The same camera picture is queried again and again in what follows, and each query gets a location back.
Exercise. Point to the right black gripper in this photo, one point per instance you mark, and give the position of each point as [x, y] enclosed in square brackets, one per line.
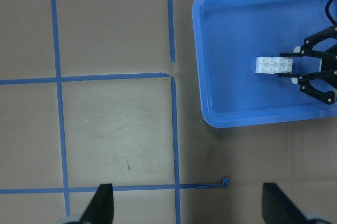
[327, 71]

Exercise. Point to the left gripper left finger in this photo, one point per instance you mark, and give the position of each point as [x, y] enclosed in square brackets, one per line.
[100, 210]

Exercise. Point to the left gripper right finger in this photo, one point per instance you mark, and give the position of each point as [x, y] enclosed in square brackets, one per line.
[277, 207]

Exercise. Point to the white block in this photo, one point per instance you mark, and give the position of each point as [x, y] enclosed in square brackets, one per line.
[265, 65]
[283, 65]

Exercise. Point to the blue plastic tray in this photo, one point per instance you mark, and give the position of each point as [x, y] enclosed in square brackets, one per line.
[229, 36]

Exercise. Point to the brown paper table cover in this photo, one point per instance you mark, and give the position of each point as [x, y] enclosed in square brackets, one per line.
[106, 91]

